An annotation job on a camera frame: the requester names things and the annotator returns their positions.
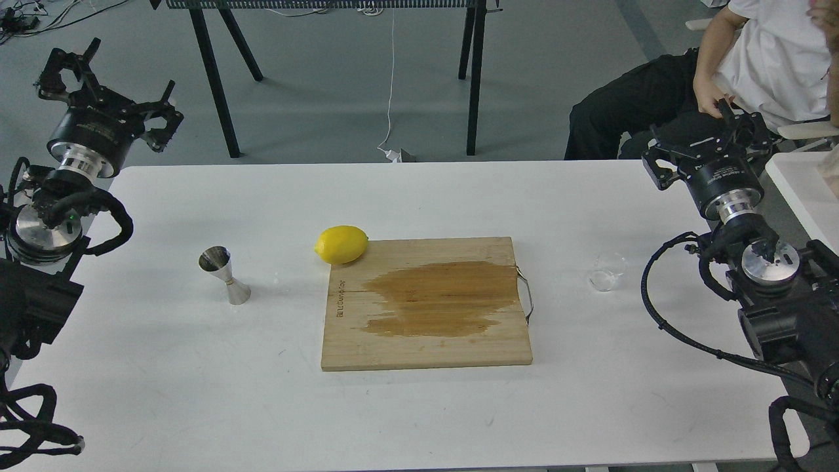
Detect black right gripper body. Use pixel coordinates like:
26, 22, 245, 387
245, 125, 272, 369
675, 138, 764, 221

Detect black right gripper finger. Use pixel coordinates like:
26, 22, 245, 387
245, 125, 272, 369
642, 141, 695, 191
716, 99, 774, 155

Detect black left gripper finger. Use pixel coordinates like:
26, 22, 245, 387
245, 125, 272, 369
34, 37, 103, 102
139, 80, 184, 153

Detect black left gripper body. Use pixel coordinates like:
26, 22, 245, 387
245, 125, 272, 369
47, 93, 165, 179

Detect small clear glass cup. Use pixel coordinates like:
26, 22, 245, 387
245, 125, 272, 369
587, 251, 627, 292

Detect steel double jigger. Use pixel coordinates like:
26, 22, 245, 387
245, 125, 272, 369
198, 246, 252, 305

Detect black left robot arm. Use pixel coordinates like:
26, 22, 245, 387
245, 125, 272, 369
1, 38, 184, 469

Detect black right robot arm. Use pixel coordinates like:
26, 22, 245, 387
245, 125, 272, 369
640, 100, 838, 471

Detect white side table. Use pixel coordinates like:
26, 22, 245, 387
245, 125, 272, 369
765, 151, 838, 253

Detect seated person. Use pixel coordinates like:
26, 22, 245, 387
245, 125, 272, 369
564, 1, 838, 161

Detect yellow lemon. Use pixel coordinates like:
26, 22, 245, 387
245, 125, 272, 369
313, 226, 369, 265

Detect black trestle table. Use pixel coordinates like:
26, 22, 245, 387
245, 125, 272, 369
151, 1, 499, 159

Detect wooden cutting board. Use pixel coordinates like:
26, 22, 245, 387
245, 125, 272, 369
321, 236, 533, 372

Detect floor cable bundle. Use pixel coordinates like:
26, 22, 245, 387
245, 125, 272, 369
0, 0, 132, 40

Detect white power cable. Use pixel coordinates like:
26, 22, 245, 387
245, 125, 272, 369
376, 7, 418, 163

